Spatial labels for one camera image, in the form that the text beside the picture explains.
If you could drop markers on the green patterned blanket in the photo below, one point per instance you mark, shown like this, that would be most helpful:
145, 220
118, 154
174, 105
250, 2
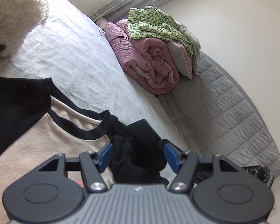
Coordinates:
154, 25

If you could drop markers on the pink bolster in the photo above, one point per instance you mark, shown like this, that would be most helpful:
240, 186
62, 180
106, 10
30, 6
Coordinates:
101, 22

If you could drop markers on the beige and black sweatshirt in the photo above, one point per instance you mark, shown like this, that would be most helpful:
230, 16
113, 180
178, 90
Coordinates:
37, 140

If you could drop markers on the white pillow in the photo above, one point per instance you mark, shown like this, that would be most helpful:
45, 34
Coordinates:
194, 49

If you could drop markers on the grey pink pillow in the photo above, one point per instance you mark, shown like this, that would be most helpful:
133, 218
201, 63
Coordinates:
180, 60

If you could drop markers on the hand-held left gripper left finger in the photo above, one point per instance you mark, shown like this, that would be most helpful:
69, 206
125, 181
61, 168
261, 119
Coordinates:
106, 156

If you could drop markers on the white plush dog toy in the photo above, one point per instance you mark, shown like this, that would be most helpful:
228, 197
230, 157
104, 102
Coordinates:
11, 16

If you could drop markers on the pink folded quilt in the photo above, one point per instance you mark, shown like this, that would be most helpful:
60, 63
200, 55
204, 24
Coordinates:
140, 60

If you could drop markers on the pen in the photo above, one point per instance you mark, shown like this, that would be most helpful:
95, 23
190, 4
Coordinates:
100, 32

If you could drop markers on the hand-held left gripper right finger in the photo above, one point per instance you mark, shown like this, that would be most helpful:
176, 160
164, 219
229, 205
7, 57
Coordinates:
171, 156

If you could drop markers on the grey quilted headboard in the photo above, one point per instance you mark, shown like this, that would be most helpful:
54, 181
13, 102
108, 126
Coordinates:
219, 116

